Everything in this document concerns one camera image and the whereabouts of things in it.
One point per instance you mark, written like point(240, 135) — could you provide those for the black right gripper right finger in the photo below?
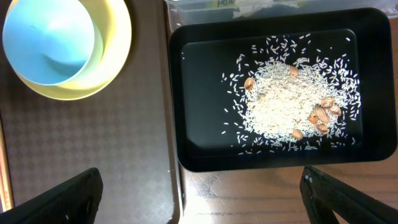
point(325, 196)

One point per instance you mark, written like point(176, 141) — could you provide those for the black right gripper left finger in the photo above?
point(76, 200)

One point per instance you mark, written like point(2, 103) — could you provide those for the wooden chopstick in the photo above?
point(7, 201)

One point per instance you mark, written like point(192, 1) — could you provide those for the yellow round plate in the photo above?
point(113, 21)

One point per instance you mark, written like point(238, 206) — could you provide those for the light blue bowl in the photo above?
point(48, 42)

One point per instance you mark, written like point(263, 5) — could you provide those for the black waste tray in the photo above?
point(202, 56)

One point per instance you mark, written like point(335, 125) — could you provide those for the spilled rice food waste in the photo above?
point(292, 92)

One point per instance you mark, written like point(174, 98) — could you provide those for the clear plastic waste bin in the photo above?
point(188, 12)

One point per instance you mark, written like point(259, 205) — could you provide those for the dark brown serving tray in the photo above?
point(123, 131)

